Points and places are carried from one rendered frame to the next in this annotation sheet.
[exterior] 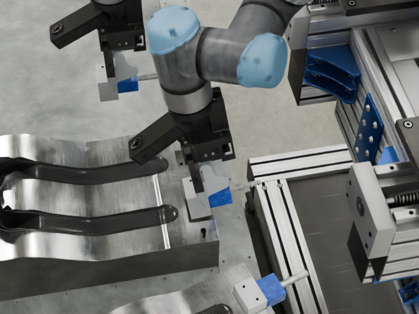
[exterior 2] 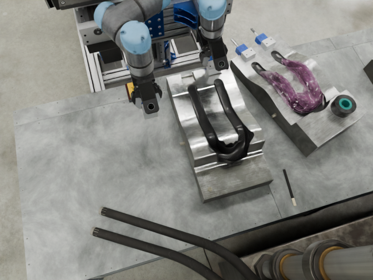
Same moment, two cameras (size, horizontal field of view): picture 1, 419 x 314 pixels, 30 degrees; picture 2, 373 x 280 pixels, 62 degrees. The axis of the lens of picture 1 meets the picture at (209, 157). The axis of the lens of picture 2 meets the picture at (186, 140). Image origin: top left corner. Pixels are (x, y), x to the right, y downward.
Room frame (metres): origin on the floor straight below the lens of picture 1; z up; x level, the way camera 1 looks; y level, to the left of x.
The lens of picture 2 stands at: (0.95, 0.74, 1.92)
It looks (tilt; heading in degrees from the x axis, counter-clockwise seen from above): 67 degrees down; 262
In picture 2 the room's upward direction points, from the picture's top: 3 degrees clockwise
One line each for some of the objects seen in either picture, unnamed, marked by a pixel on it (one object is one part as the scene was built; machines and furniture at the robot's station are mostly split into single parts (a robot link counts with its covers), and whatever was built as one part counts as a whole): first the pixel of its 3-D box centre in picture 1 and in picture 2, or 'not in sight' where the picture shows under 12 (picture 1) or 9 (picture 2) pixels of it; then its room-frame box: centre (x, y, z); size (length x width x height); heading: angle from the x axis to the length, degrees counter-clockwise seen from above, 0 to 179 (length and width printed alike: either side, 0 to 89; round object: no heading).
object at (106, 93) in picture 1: (131, 78); (146, 99); (1.02, 0.15, 0.93); 0.13 x 0.05 x 0.05; 101
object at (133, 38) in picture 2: not in sight; (136, 44); (1.02, 0.17, 1.25); 0.09 x 0.08 x 0.11; 127
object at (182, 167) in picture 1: (189, 166); (187, 79); (0.86, 0.04, 0.87); 0.05 x 0.05 x 0.04; 11
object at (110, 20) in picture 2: not in sight; (119, 20); (1.07, 0.08, 1.25); 0.11 x 0.11 x 0.08; 37
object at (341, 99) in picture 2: not in sight; (343, 105); (0.30, 0.23, 0.93); 0.08 x 0.08 x 0.04
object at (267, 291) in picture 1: (274, 288); (240, 49); (0.62, -0.11, 0.86); 0.13 x 0.05 x 0.05; 118
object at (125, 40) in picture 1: (117, 17); (142, 76); (1.02, 0.16, 1.09); 0.09 x 0.08 x 0.12; 101
